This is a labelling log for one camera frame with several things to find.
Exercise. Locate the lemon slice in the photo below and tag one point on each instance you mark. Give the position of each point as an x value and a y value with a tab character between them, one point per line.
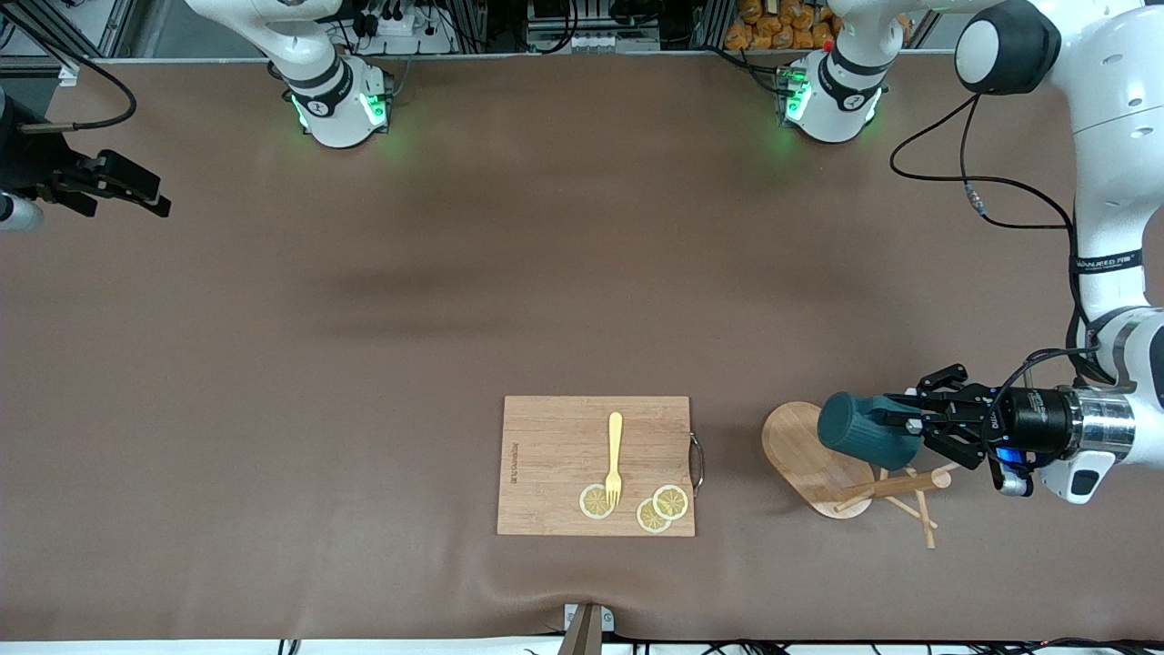
649	520
671	501
591	502

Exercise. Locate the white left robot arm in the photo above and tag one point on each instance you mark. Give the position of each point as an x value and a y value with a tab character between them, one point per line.
1114	136

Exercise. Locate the yellow plastic fork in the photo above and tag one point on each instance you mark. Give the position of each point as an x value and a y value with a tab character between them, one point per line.
615	437

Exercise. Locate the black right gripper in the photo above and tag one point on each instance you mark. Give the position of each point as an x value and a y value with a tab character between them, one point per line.
27	162

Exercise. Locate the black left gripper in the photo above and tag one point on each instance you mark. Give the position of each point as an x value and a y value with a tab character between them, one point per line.
1033	419

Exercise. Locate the white power strip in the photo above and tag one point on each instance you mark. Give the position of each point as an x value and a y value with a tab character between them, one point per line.
414	32

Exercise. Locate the camera mount post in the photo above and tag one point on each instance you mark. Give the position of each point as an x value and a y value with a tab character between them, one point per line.
582	637

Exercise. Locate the wooden mug tree rack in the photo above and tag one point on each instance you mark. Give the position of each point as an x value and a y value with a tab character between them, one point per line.
791	446

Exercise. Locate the brown table mat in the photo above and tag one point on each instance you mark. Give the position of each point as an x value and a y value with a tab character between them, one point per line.
273	500

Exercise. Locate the pile of orange bread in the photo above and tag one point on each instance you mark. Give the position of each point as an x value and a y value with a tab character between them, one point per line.
773	27

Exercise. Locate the bamboo cutting board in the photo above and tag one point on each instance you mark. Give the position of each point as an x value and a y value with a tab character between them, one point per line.
555	455

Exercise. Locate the dark green cup yellow inside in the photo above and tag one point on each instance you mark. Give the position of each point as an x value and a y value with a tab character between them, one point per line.
855	432

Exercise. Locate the aluminium frame post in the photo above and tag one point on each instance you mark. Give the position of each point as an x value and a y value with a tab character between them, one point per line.
91	27

